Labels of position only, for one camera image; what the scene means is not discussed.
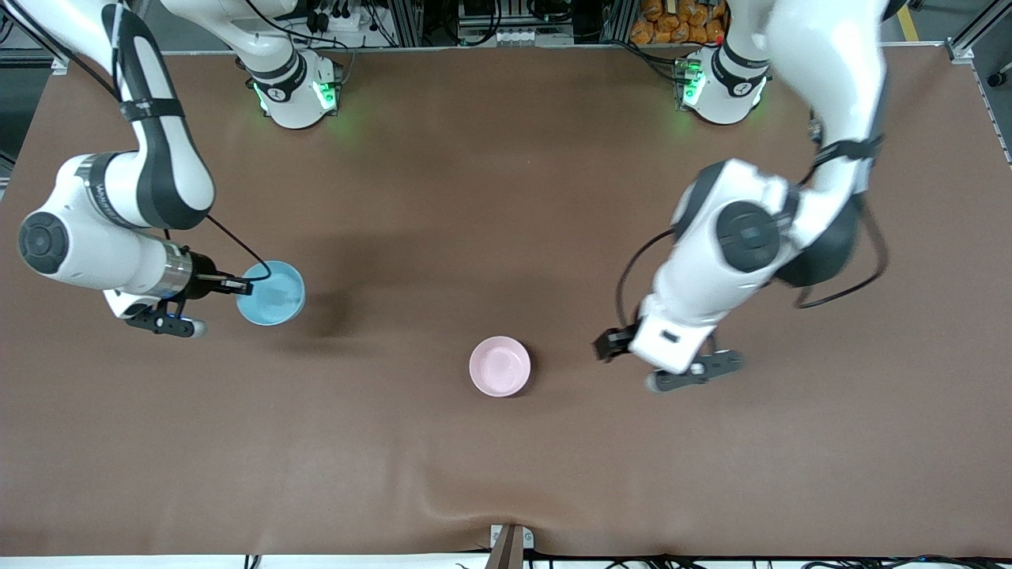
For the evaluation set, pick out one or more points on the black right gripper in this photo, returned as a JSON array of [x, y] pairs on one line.
[[204, 282]]

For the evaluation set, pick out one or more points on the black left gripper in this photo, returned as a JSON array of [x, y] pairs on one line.
[[613, 344]]

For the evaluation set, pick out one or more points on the blue bowl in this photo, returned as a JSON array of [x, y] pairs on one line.
[[277, 296]]

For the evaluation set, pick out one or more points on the pink bowl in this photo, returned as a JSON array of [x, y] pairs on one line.
[[500, 367]]

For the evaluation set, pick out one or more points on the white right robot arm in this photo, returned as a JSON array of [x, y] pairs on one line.
[[87, 253]]

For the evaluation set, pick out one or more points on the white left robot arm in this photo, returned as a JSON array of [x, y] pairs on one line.
[[830, 79]]

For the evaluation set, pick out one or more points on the brown table cover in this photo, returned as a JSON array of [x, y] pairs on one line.
[[506, 197]]

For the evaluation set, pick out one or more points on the brown wooden bar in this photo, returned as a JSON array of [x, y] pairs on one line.
[[506, 553]]

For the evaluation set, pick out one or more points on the white power strip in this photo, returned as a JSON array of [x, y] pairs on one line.
[[340, 22]]

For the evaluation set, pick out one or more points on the orange snack bags pile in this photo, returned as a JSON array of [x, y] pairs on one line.
[[672, 28]]

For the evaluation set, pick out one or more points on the white terminal block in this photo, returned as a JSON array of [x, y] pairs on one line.
[[511, 37]]

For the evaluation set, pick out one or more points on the grey metal bracket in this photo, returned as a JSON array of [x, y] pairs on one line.
[[526, 539]]

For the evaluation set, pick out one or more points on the aluminium frame profile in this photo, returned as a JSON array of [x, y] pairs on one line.
[[24, 57], [409, 22], [617, 20], [976, 32]]

